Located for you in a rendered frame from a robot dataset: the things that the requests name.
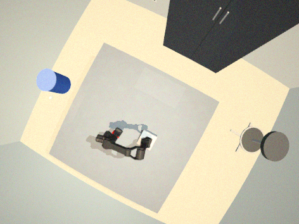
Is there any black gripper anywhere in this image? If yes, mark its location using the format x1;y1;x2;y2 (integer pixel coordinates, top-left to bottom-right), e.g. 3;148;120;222
110;127;123;140

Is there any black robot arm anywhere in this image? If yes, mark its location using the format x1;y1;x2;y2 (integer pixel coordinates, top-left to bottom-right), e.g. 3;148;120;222
95;131;152;161

